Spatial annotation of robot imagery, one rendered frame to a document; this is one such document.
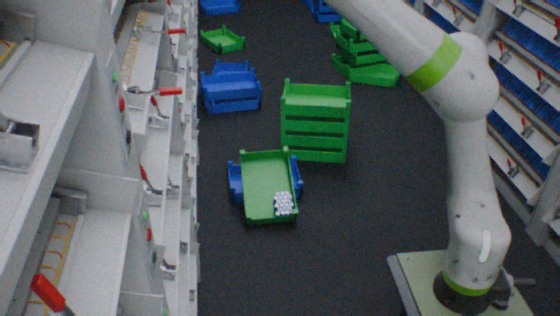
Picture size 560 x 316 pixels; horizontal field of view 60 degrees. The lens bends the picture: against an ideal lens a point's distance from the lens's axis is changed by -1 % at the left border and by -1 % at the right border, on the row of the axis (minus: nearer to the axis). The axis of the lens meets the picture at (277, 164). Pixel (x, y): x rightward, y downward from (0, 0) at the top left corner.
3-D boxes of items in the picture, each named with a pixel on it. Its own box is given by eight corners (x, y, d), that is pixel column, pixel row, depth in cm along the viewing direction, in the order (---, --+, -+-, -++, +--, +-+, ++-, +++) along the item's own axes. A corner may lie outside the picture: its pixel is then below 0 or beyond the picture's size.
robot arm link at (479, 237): (488, 255, 131) (507, 201, 119) (496, 301, 118) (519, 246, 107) (438, 248, 133) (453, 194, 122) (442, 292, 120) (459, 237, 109)
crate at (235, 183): (294, 169, 221) (295, 155, 217) (302, 197, 205) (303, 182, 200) (228, 175, 218) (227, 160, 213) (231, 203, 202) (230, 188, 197)
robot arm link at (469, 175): (494, 201, 137) (483, 18, 109) (503, 241, 124) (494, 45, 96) (446, 205, 141) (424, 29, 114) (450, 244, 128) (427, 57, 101)
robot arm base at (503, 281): (521, 272, 133) (528, 257, 130) (542, 317, 121) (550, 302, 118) (427, 270, 134) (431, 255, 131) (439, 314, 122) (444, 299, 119)
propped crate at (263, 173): (296, 220, 193) (298, 213, 186) (246, 225, 191) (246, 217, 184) (286, 155, 207) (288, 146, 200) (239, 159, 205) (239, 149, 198)
